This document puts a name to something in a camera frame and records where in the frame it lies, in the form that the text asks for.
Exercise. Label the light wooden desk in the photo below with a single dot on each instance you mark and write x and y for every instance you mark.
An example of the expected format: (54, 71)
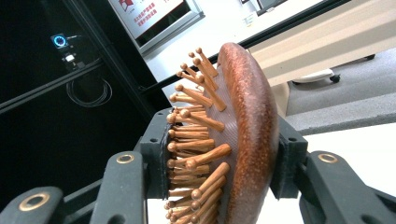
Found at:
(327, 34)

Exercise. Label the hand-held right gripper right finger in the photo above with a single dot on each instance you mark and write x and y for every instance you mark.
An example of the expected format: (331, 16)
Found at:
(289, 161)

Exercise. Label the black horizontal frame bar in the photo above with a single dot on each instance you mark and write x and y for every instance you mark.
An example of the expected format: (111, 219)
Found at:
(249, 42)

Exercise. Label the white wheeled base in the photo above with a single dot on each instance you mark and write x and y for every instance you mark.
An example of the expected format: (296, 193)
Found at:
(314, 76)

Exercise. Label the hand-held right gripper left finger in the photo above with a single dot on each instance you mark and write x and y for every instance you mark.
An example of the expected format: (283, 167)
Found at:
(154, 155)

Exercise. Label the framed red and white sign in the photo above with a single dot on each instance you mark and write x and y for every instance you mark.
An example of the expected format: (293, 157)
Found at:
(149, 15)

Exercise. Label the brown wooden hairbrush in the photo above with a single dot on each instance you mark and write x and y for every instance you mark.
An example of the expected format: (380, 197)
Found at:
(252, 140)

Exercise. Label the black metal frame post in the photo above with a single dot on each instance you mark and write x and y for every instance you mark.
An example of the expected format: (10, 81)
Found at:
(109, 59)

